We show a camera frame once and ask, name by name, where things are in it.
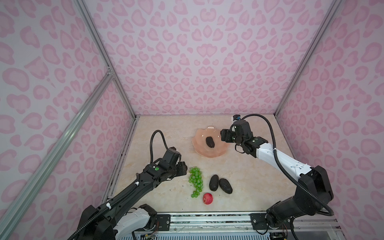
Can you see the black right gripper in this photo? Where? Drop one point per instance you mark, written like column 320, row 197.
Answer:
column 228, row 132

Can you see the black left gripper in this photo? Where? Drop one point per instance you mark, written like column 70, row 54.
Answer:
column 183, row 168

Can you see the dark fake avocado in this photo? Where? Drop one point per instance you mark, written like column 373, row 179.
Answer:
column 225, row 186
column 210, row 142
column 214, row 183

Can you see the green fake grape bunch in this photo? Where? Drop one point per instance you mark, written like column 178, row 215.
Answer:
column 196, row 180

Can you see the red fake apple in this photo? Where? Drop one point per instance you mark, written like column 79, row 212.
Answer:
column 207, row 198

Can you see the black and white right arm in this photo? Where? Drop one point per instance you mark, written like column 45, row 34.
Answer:
column 313, row 188

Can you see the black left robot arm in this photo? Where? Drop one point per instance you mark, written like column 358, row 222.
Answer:
column 118, row 217

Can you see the pink translucent fruit bowl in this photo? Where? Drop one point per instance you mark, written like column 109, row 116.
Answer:
column 200, row 146

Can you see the aluminium diagonal left beam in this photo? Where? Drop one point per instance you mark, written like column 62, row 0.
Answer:
column 21, row 204

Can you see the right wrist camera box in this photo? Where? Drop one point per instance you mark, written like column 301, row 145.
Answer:
column 236, row 117

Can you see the aluminium left floor rail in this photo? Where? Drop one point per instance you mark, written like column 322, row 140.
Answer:
column 113, row 182

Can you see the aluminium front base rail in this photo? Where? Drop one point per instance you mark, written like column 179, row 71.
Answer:
column 238, row 226

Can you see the aluminium right corner post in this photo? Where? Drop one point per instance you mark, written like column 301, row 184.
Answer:
column 328, row 19

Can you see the aluminium corner frame post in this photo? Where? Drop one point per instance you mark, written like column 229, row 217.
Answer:
column 91, row 26

